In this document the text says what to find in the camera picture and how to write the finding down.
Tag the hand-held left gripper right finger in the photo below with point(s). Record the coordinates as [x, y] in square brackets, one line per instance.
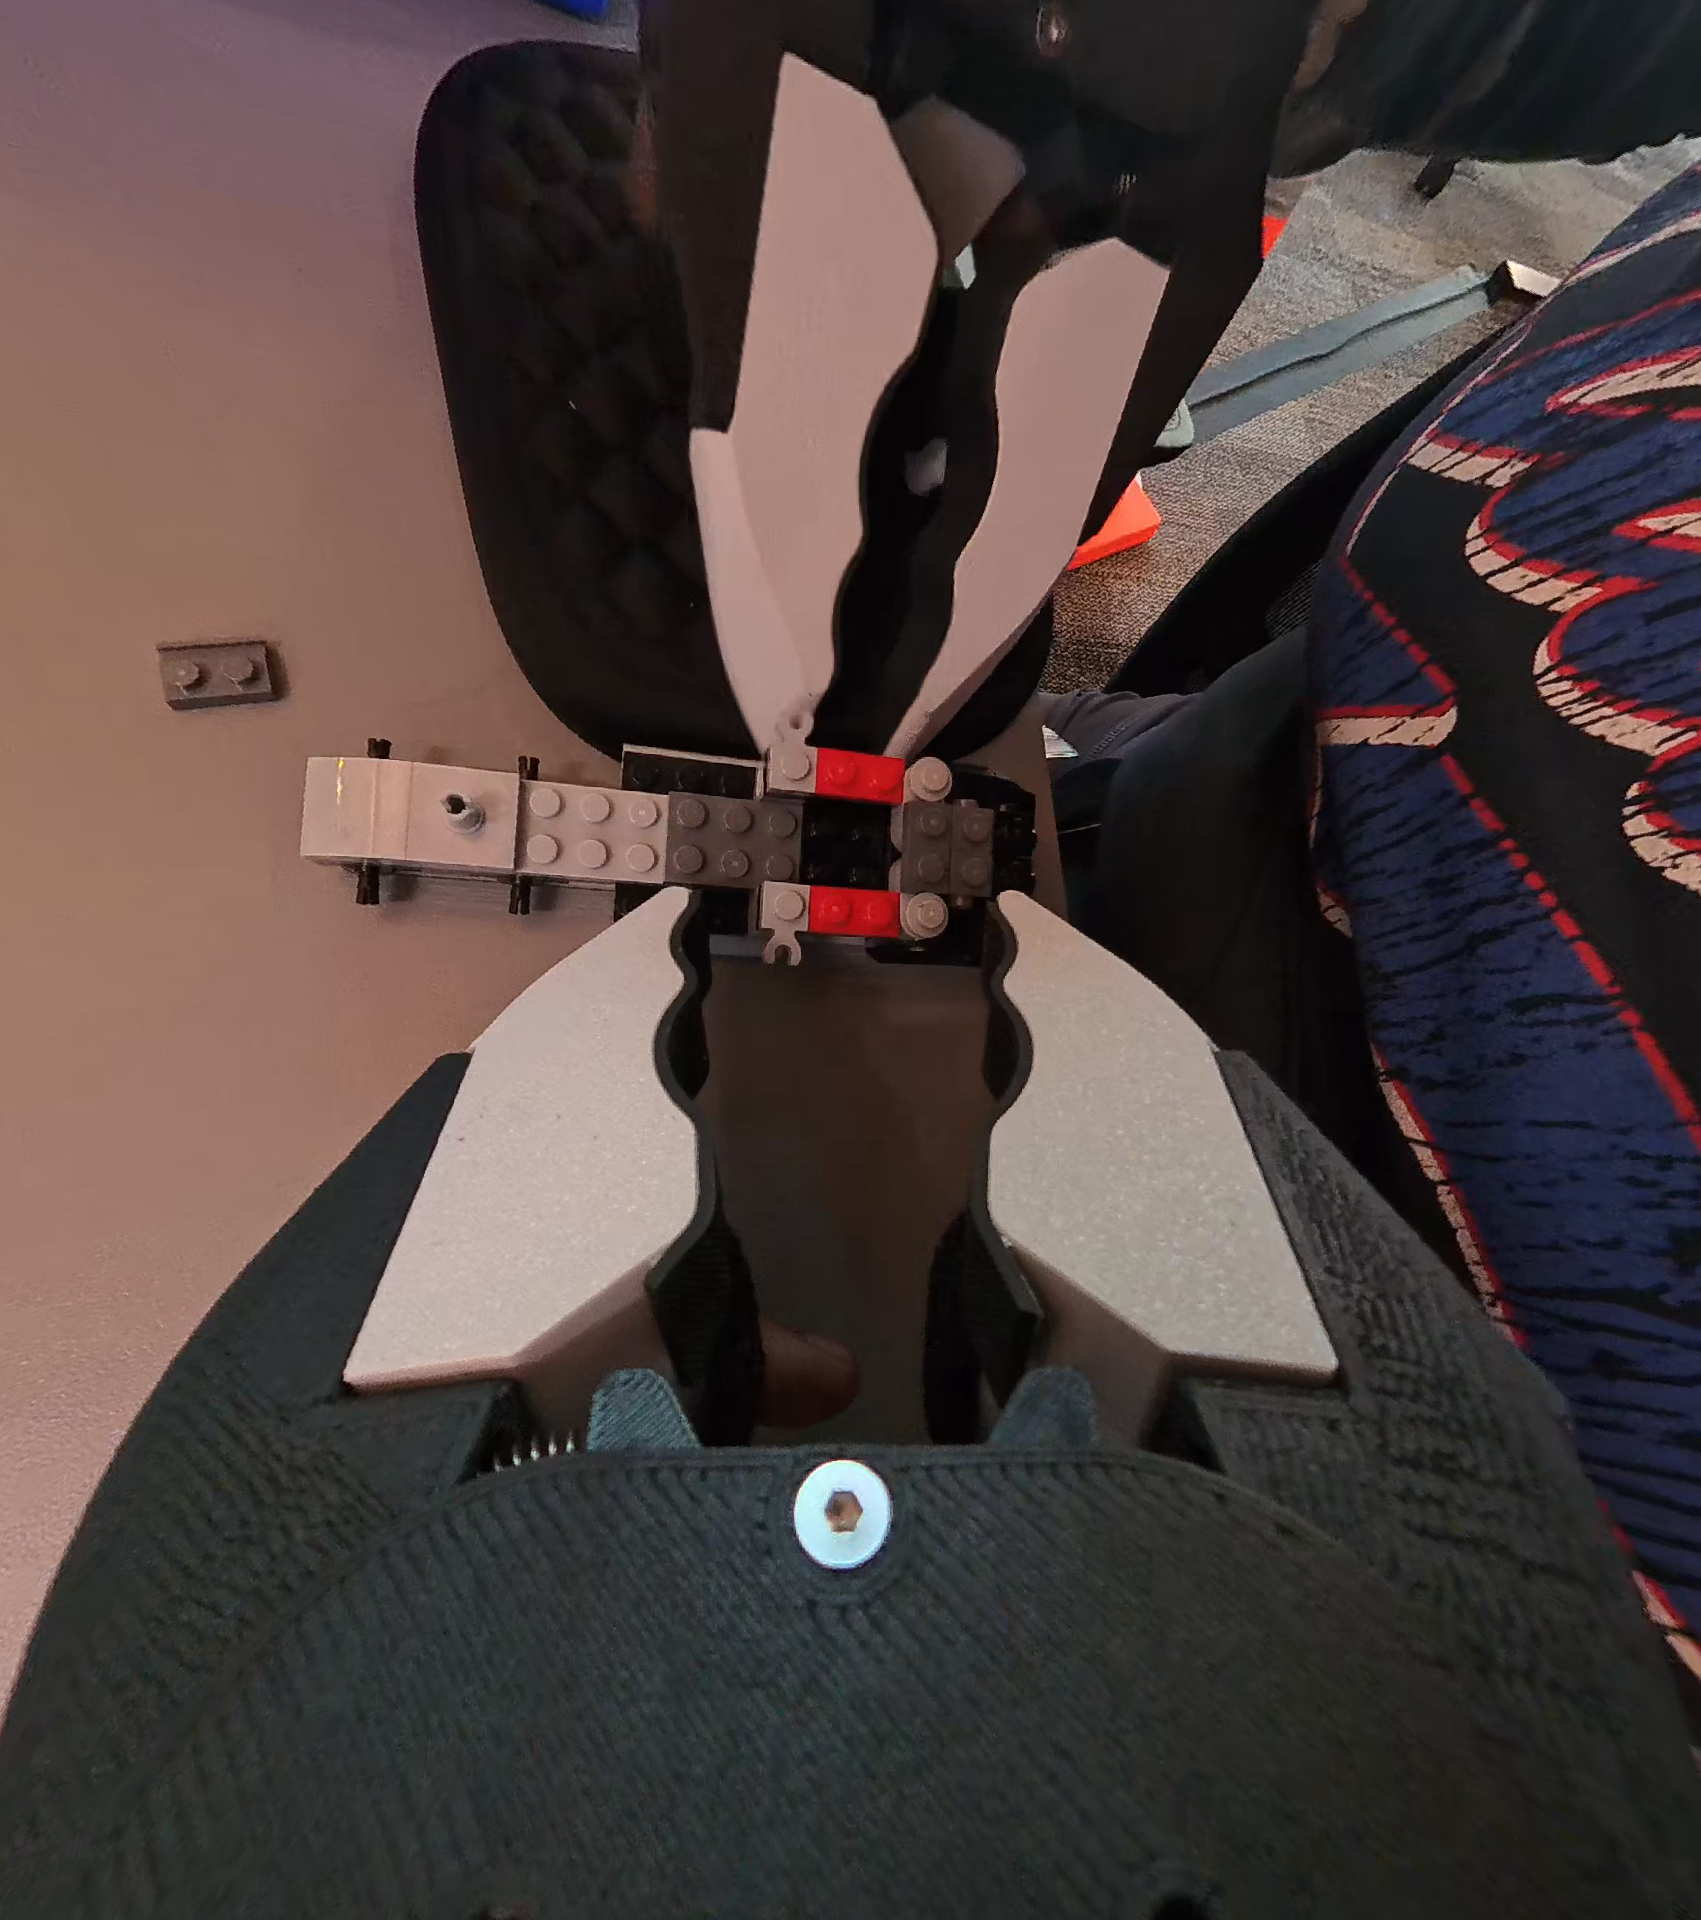
[1151, 1187]

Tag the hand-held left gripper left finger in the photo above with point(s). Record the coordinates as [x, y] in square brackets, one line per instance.
[549, 1187]

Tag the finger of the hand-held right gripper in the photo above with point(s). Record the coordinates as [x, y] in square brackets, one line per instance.
[821, 269]
[1076, 450]

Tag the grey red toy brick car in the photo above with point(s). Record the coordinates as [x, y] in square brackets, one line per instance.
[596, 828]

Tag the small grey brick plate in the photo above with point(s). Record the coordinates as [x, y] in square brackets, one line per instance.
[221, 677]

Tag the grey desk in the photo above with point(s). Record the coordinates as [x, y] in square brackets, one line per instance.
[190, 1051]

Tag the orange white traffic cone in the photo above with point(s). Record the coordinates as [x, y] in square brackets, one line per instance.
[1124, 526]

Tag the black dimpled wrist rest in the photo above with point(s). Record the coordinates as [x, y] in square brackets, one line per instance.
[549, 375]

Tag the person's dark trousers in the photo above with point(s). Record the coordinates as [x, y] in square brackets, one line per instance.
[1212, 841]

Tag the person's printed dark shirt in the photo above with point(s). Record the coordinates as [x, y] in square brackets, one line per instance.
[1571, 900]

